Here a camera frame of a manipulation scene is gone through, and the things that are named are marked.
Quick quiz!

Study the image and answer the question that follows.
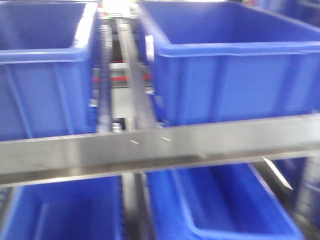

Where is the blue bin upper right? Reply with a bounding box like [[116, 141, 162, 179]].
[[136, 1, 320, 126]]

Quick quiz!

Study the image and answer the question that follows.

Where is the blue bin lower left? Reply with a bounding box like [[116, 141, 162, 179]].
[[0, 176, 123, 240]]

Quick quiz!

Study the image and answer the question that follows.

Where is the blue bin lower right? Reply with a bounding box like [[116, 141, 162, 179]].
[[146, 163, 303, 240]]

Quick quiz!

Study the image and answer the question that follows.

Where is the blue bin upper left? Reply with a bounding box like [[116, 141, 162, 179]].
[[0, 0, 99, 141]]

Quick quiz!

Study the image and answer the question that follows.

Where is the steel flow rack shelf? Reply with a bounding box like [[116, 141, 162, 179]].
[[0, 0, 320, 240]]

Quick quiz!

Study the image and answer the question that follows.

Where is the blue bin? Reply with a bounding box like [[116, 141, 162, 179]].
[[0, 176, 123, 240], [0, 0, 99, 141], [146, 163, 303, 240], [136, 1, 320, 126]]

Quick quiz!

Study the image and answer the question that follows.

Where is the steel guide rail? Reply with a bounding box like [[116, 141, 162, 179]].
[[116, 18, 157, 129]]

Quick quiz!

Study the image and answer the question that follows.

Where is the white roller track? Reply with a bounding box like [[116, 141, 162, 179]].
[[97, 24, 113, 133]]

